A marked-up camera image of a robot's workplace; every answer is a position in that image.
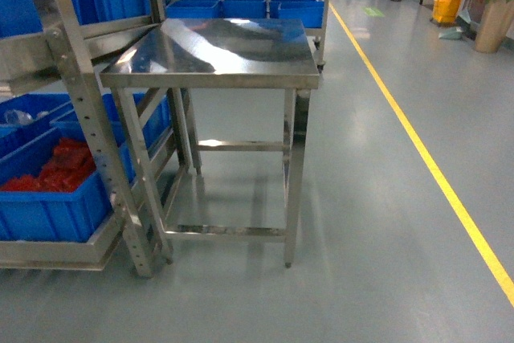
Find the steel shelf rack with bins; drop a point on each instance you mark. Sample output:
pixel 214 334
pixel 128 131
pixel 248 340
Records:
pixel 64 44

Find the blue bin with red parts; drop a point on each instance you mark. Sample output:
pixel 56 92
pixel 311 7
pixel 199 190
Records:
pixel 51 190

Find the stainless steel table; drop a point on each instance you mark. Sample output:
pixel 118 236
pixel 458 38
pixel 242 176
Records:
pixel 232 53

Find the yellow mop bucket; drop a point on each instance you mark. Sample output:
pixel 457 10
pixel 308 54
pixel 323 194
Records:
pixel 445 11

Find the potted plant beige pot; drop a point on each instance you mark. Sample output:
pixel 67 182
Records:
pixel 496 20

